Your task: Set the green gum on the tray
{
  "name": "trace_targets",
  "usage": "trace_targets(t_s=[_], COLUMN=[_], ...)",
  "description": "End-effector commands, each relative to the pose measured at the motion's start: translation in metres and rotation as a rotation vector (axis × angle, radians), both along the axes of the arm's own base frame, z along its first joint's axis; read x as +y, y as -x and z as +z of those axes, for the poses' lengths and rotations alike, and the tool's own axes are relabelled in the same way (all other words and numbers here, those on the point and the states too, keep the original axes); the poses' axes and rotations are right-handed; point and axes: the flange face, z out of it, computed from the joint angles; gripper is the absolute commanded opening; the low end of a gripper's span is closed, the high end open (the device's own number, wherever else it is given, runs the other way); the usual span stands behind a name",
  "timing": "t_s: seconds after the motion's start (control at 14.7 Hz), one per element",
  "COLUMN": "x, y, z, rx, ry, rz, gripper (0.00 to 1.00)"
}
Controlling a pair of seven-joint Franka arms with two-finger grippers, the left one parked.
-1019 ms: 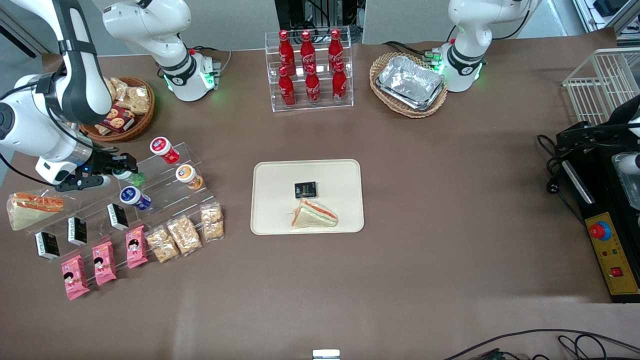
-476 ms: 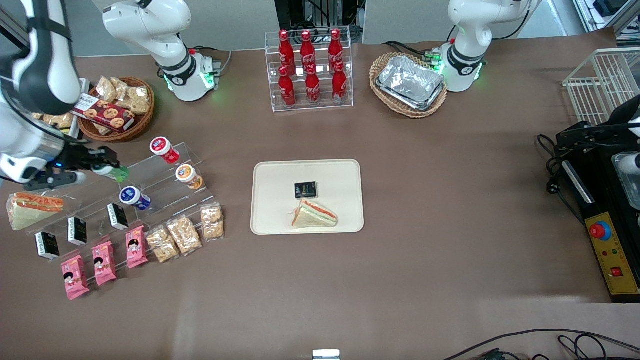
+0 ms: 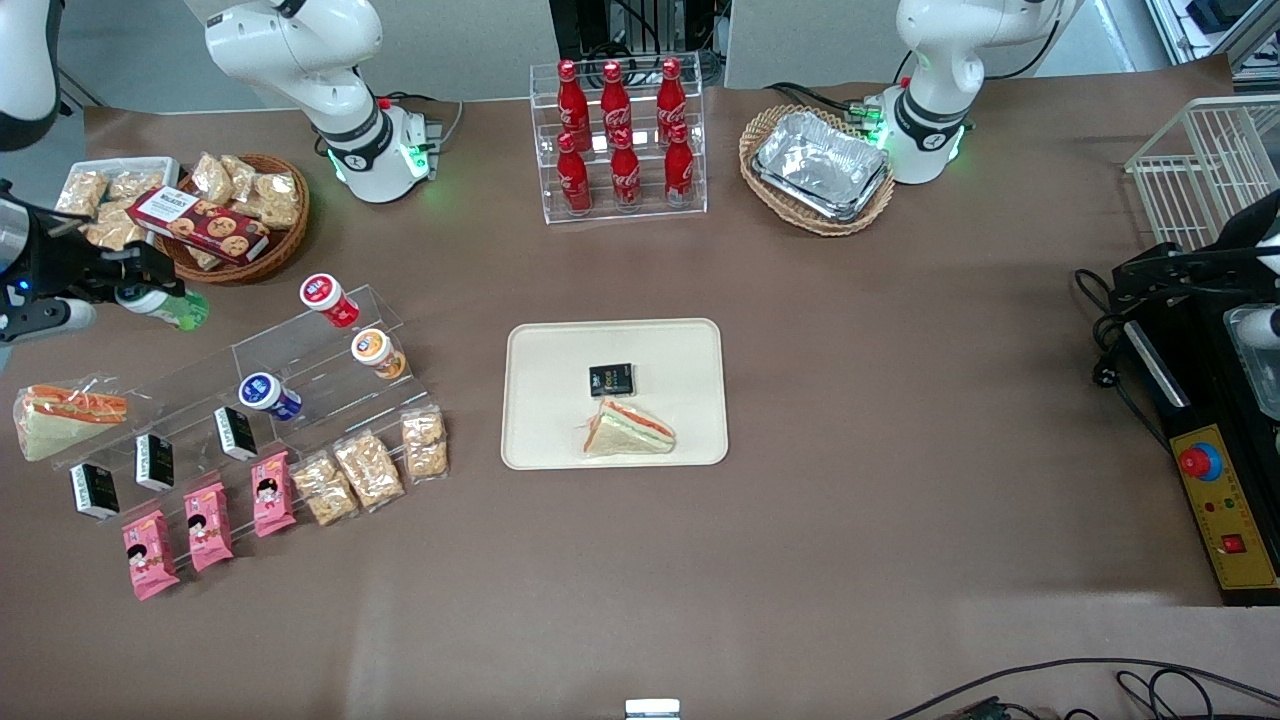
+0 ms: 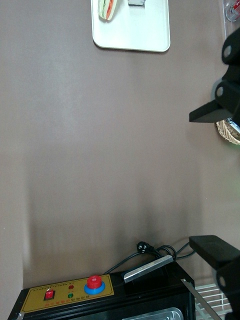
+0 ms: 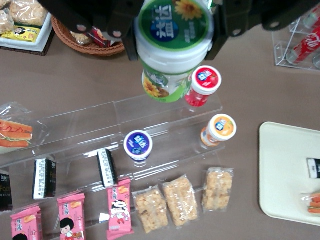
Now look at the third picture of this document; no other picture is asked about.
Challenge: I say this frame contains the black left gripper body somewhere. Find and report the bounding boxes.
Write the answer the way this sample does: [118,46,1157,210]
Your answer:
[1213,190,1280,276]

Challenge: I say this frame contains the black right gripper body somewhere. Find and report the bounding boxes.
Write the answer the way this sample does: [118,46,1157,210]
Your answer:
[22,213,109,303]

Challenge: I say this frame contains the green gum bottle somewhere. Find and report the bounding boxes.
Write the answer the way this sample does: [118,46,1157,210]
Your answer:
[115,284,212,332]

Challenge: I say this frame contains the white rectangular snack tray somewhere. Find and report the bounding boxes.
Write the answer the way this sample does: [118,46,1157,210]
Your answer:
[60,156,182,251]

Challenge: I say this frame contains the blue gum bottle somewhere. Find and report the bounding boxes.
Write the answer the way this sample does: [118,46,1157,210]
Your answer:
[238,371,304,422]

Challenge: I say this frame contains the red gum bottle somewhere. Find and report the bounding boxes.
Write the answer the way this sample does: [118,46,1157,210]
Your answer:
[299,273,361,329]

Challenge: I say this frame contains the orange gum bottle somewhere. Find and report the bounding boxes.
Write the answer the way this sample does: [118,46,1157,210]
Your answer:
[350,328,408,381]

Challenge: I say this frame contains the beige plastic tray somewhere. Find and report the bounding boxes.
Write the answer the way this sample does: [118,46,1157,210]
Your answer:
[500,318,730,471]

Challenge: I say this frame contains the clear cracker snack bag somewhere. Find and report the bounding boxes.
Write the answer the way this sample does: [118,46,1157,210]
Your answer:
[191,151,237,208]
[84,205,151,252]
[55,170,109,219]
[105,170,166,203]
[220,154,263,201]
[235,170,302,232]

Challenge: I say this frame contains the red cookie box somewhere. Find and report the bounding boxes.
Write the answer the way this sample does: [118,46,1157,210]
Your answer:
[127,186,272,266]

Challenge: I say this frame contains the black control box yellow panel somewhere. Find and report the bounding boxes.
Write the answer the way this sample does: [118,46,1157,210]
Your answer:
[1113,290,1280,608]

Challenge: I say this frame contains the dark brown wicker basket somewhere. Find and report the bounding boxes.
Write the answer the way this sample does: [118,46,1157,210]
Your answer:
[155,153,312,287]

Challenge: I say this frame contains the wrapped triangle sandwich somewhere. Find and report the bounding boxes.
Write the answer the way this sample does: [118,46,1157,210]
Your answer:
[13,383,131,463]
[580,397,677,460]

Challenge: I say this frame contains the small black white box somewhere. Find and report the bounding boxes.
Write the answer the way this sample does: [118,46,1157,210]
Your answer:
[69,463,121,521]
[213,406,258,463]
[135,432,176,492]

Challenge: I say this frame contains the red emergency stop button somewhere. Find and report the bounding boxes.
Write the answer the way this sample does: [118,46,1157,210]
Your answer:
[1177,440,1225,481]

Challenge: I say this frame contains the clear acrylic stepped stand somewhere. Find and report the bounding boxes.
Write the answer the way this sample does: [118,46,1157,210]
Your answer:
[50,285,441,501]

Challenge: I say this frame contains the pink snack pack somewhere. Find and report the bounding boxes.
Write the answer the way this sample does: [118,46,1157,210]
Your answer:
[183,482,235,573]
[250,451,298,539]
[121,510,181,601]

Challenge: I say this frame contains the clear cereal bar pack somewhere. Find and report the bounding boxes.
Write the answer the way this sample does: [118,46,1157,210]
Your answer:
[401,407,449,484]
[291,451,360,528]
[332,429,406,513]

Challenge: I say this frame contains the stacked aluminium foil trays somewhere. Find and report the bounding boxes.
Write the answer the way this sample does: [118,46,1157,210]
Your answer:
[751,110,893,224]

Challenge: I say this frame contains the light wicker basket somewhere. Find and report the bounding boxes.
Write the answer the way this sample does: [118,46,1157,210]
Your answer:
[738,104,898,238]

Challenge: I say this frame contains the red cola bottle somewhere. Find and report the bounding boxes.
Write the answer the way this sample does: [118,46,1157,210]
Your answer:
[556,132,594,217]
[599,61,634,139]
[663,122,697,207]
[655,57,690,133]
[556,60,592,141]
[609,129,644,212]

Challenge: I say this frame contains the clear acrylic bottle rack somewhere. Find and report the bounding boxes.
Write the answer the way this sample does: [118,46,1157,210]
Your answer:
[529,52,709,226]

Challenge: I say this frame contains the black equipment rack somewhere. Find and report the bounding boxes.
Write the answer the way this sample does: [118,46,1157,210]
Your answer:
[549,0,729,61]

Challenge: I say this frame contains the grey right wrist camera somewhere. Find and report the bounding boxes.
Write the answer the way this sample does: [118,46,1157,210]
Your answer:
[0,299,98,346]

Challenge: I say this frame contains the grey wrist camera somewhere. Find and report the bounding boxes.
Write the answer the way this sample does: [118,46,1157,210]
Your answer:
[1228,306,1280,348]
[0,299,98,346]

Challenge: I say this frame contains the white wire basket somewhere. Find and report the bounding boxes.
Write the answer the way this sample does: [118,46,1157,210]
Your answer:
[1124,95,1280,253]

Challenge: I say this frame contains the black coiled cable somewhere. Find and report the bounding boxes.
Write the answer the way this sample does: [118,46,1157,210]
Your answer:
[1073,267,1173,453]

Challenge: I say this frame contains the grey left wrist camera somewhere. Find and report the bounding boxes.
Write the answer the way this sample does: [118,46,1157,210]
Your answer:
[1228,306,1280,348]

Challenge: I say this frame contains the aluminium frame shelf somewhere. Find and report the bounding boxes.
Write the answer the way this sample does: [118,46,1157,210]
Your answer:
[1145,0,1280,71]

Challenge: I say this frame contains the grey base cable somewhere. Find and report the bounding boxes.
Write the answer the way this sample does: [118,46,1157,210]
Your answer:
[375,91,467,153]

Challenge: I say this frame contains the black base cable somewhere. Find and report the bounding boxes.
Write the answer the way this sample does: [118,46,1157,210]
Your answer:
[768,78,883,123]

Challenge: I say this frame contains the long black cable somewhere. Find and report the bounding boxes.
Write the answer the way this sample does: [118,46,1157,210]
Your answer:
[884,657,1280,720]

